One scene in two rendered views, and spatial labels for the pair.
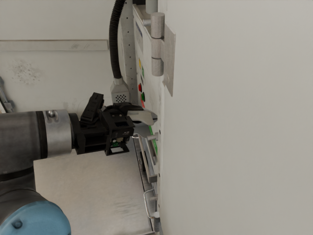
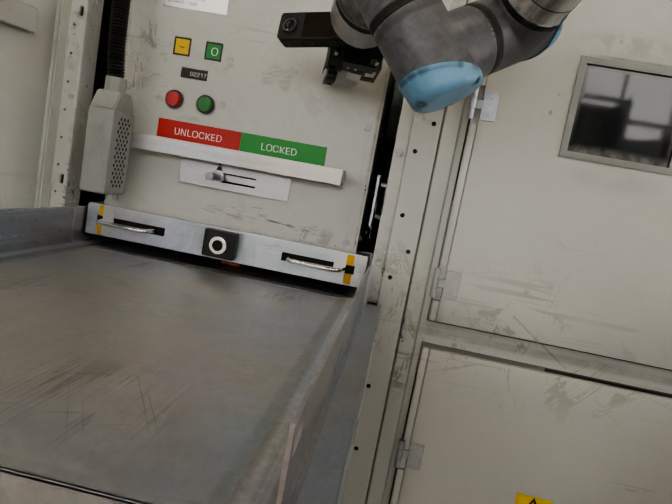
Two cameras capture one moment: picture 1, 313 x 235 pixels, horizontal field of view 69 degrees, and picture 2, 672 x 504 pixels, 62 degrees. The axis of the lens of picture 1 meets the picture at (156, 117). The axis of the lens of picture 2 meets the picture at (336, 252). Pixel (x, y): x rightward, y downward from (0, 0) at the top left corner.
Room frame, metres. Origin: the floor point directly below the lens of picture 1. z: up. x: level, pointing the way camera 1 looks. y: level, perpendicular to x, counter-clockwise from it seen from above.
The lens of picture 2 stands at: (0.05, 0.94, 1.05)
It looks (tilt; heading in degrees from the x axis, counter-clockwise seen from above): 7 degrees down; 289
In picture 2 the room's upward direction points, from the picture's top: 10 degrees clockwise
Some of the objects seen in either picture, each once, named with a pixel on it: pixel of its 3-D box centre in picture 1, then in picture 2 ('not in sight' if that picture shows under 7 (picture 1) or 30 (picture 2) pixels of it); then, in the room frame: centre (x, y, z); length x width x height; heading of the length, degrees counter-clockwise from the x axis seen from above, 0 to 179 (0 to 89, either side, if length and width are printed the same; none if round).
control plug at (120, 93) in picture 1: (121, 100); (109, 142); (0.76, 0.14, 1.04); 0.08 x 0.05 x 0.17; 103
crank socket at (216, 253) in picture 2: (143, 161); (219, 244); (0.57, 0.05, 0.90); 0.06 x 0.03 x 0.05; 13
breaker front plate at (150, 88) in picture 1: (147, 107); (245, 106); (0.57, 0.03, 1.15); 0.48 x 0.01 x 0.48; 13
